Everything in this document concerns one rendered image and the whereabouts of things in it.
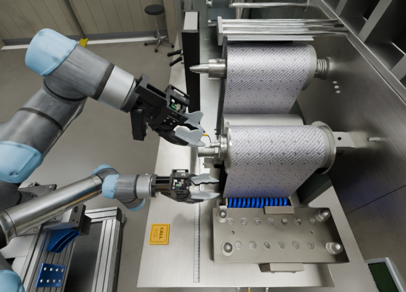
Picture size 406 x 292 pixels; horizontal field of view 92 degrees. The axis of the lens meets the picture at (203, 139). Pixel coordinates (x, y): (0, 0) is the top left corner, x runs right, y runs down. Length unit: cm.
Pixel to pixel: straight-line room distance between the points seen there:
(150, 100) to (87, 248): 142
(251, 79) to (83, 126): 225
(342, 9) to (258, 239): 73
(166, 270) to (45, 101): 63
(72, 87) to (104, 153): 187
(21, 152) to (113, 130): 203
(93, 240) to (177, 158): 97
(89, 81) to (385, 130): 60
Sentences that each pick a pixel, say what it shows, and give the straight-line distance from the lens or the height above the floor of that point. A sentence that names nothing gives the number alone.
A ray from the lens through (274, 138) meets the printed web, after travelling 53.
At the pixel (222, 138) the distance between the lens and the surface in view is 53.
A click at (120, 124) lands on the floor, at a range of 245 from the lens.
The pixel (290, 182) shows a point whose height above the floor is 116.
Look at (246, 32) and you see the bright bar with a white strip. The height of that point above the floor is 145.
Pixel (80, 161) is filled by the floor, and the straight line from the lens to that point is 233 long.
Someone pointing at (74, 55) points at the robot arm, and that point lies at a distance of 39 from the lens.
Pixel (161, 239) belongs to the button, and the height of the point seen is 92.
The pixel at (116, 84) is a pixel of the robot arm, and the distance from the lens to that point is 39.
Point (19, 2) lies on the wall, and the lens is 446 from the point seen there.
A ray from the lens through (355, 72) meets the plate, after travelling 67.
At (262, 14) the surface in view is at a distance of 142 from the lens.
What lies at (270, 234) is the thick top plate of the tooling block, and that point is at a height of 103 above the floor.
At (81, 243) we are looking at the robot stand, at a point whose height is 21.
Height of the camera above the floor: 171
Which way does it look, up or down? 54 degrees down
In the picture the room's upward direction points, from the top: straight up
